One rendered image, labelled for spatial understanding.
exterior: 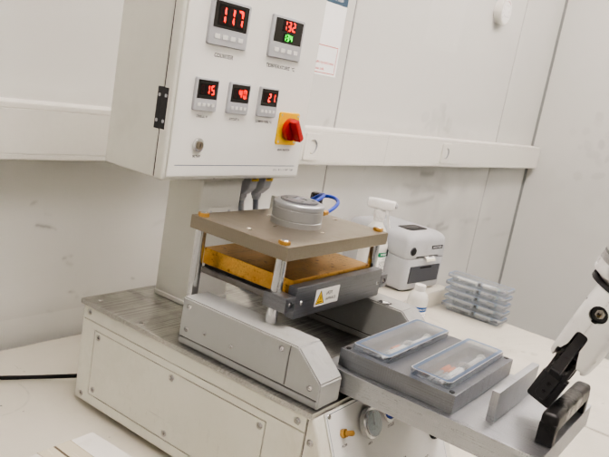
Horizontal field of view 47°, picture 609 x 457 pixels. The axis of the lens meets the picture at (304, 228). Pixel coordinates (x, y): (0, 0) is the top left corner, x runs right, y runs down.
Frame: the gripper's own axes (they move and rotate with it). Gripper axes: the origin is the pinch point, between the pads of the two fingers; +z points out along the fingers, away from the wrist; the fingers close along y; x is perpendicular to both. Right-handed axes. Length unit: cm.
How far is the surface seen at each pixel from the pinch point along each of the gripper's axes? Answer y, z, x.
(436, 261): 102, 33, 53
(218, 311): -16.1, 15.0, 37.6
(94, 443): -32, 31, 35
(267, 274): -10.2, 8.9, 36.9
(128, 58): -16, -6, 71
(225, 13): -9, -18, 64
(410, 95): 121, 0, 96
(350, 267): 5.0, 7.0, 33.2
